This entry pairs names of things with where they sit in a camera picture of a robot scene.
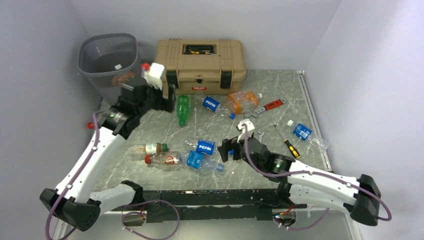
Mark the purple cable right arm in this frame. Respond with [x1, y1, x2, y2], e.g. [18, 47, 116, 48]
[243, 124, 392, 231]

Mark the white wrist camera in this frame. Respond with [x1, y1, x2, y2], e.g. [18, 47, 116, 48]
[236, 118, 255, 143]
[141, 62, 166, 91]

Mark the green plastic bottle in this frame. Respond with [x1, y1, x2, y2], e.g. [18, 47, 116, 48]
[176, 94, 190, 127]

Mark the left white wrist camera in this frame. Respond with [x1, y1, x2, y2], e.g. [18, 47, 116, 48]
[141, 62, 166, 91]

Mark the pepsi bottle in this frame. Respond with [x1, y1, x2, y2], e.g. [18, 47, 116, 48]
[197, 95, 236, 120]
[183, 138, 217, 156]

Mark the screwdriver on toolbox lid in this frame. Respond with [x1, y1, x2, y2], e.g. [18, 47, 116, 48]
[186, 48, 220, 56]

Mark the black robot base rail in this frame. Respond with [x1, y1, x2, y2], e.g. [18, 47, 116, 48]
[116, 183, 298, 223]

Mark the silver open end wrench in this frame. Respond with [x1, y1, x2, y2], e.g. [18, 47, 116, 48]
[257, 129, 265, 143]

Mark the red handled adjustable wrench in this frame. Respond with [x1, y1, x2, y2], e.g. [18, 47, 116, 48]
[244, 99, 286, 118]

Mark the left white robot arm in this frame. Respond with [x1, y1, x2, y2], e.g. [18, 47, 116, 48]
[39, 83, 176, 232]

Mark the clear bottle blue label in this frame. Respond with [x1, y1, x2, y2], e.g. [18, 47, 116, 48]
[179, 150, 225, 172]

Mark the orange label bottle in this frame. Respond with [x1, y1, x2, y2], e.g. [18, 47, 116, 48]
[111, 70, 136, 87]
[226, 91, 263, 115]

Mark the red label bottle by bin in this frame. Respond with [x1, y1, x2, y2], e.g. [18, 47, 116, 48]
[87, 122, 99, 130]

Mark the brown tea bottle green cap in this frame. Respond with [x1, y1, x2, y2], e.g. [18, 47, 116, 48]
[128, 142, 169, 156]

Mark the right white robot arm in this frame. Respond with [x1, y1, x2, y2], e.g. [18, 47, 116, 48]
[217, 137, 382, 227]

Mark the blue label bottle white cap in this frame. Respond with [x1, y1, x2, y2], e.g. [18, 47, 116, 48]
[286, 120, 330, 152]

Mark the tan plastic toolbox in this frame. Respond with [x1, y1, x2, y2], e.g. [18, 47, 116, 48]
[154, 38, 247, 95]

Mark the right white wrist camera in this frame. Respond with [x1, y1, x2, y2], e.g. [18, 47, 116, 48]
[236, 118, 255, 143]

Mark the clear bottle red cap front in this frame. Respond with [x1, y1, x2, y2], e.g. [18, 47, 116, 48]
[144, 151, 182, 171]

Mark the grey mesh waste bin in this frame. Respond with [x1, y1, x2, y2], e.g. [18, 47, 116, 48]
[77, 33, 142, 105]

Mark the yellow black screwdriver right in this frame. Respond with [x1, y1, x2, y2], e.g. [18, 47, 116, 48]
[273, 124, 301, 159]

